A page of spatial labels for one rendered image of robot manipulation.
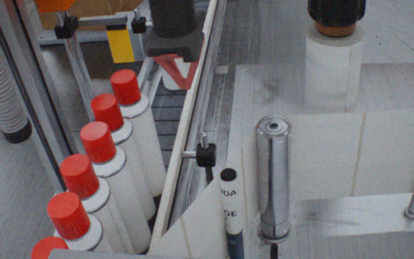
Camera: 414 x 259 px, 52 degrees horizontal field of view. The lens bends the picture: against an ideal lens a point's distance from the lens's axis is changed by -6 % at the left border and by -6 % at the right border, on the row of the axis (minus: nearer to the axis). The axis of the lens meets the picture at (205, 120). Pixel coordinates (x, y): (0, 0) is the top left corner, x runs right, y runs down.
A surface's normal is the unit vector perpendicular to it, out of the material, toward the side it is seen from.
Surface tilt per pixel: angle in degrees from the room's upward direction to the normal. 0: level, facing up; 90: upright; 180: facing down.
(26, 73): 90
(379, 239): 0
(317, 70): 91
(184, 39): 0
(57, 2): 90
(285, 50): 0
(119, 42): 90
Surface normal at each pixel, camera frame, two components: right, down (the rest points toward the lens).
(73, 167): -0.10, -0.80
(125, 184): 0.84, 0.28
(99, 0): -0.29, 0.63
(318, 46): -0.69, 0.54
